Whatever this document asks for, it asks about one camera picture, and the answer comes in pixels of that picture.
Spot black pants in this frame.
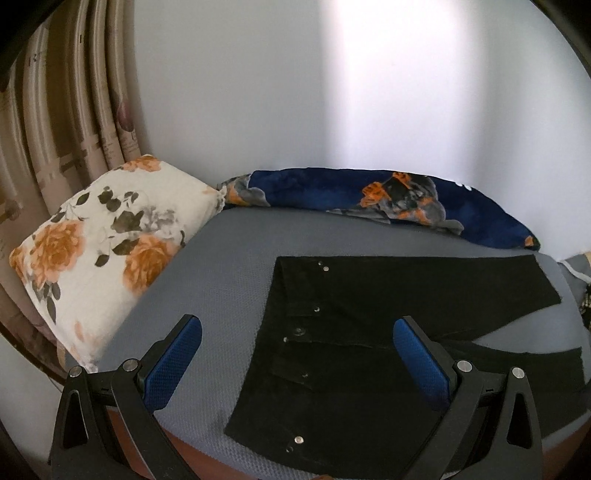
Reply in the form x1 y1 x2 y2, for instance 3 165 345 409
225 255 585 479

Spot white floral pillow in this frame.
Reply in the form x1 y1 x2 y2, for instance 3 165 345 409
8 155 225 373

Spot clothes pile on chair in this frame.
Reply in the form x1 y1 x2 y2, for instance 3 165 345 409
559 252 591 330

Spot grey mesh mattress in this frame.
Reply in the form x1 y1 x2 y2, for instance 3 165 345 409
98 208 590 479

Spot navy floral blanket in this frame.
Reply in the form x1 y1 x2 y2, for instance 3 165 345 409
218 167 540 251

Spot beige striped curtain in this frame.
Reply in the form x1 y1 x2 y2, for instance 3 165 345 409
1 1 140 354

